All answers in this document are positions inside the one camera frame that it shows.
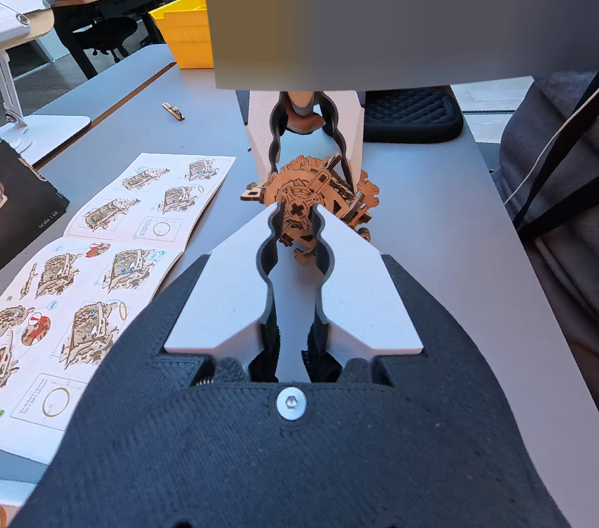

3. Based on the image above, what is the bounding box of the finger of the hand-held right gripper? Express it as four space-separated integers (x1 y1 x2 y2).
246 90 293 185
318 90 367 185

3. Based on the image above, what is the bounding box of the illustrated instruction booklet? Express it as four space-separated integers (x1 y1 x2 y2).
0 153 237 465

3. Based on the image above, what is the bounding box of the black model kit box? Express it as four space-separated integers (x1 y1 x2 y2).
0 140 70 271

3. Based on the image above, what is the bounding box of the thin white cable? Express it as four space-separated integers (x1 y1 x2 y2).
503 88 599 206

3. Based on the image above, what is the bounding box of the black office chair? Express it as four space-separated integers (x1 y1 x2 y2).
70 16 139 65

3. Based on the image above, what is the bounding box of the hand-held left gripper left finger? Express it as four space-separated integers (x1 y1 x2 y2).
164 203 282 358

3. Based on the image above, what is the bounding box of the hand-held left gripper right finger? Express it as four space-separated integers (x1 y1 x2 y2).
310 205 426 358

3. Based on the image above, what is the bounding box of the black wrist rest pad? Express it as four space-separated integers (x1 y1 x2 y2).
236 87 464 144

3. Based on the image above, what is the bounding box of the black lanyard strap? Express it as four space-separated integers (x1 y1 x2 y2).
512 74 599 243

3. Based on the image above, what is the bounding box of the yellow storage bin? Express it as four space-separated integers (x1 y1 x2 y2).
149 0 215 69

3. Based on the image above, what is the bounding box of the white desk stand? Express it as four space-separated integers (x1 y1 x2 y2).
0 0 92 166

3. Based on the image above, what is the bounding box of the wooden mechanical model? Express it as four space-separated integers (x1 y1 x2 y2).
241 154 380 267

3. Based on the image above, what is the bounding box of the person's grey sweater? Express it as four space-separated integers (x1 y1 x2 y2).
489 70 599 379

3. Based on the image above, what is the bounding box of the person's right hand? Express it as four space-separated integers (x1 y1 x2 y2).
285 113 326 135

